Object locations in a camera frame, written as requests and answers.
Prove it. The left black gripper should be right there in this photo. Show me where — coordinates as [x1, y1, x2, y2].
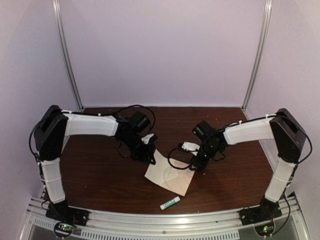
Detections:
[120, 133, 156, 166]

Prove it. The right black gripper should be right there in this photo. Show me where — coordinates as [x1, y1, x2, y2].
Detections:
[189, 143, 221, 172]

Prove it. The cream letter paper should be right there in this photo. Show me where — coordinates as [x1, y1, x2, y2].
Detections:
[144, 149, 178, 187]

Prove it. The beige envelope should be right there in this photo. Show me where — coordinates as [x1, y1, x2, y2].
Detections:
[160, 165, 195, 197]

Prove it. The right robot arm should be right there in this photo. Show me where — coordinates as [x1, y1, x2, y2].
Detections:
[181, 108, 307, 221]

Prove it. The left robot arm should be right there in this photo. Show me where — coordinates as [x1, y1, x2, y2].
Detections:
[29, 105, 157, 222]

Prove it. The green white glue stick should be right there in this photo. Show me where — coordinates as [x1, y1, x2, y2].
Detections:
[159, 196, 181, 211]

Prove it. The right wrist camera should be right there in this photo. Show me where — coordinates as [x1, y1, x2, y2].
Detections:
[177, 141, 200, 152]

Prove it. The left black cable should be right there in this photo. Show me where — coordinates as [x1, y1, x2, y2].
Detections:
[28, 104, 156, 161]

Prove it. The aluminium front rail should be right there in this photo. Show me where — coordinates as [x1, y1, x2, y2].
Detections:
[17, 197, 311, 240]

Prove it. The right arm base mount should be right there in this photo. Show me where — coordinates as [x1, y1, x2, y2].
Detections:
[239, 198, 283, 226]

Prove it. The right aluminium frame post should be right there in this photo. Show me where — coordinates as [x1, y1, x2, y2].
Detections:
[242, 0, 273, 112]

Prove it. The aluminium frame post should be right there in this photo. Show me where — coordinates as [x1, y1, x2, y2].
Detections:
[242, 0, 273, 112]
[52, 0, 84, 111]

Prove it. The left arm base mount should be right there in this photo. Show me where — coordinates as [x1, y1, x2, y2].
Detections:
[45, 199, 90, 227]

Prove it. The left aluminium frame post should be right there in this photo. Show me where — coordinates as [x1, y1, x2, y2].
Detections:
[52, 0, 84, 111]

